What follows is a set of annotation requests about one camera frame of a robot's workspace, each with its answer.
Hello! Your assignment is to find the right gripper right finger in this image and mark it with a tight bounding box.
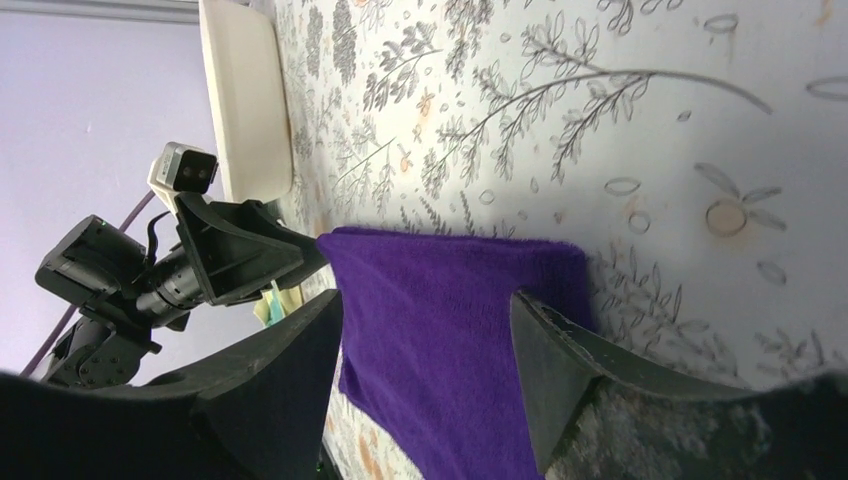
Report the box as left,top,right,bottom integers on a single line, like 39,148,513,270
510,291,847,479

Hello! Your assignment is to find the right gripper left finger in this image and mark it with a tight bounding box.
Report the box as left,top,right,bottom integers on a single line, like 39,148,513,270
1,289,343,479

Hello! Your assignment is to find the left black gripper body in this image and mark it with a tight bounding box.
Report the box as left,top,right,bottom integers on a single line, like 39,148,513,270
175,193,303,306

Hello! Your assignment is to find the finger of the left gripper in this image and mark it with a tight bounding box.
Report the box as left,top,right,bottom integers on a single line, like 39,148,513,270
276,235,328,290

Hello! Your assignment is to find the purple towel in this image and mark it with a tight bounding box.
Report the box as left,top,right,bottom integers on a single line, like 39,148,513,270
317,227,592,479

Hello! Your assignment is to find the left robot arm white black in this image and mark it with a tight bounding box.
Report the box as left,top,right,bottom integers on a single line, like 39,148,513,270
35,193,327,389

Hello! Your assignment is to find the yellow teal patterned towel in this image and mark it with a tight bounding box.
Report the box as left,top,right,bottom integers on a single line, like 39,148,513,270
253,282,304,327

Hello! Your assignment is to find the white rectangular basin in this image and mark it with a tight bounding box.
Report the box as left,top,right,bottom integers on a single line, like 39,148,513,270
199,0,293,203

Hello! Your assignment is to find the floral patterned table mat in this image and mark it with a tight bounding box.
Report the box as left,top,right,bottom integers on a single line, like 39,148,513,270
264,0,848,480

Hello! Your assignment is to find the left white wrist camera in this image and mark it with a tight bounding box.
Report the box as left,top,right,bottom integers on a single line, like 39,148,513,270
147,142,218,215

